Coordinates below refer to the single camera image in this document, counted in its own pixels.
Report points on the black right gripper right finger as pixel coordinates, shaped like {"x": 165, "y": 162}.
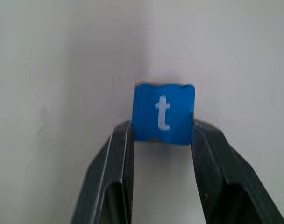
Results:
{"x": 226, "y": 182}

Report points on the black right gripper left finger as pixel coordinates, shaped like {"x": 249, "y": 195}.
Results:
{"x": 114, "y": 175}

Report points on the blue letter tile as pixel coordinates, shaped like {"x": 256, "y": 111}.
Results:
{"x": 163, "y": 114}

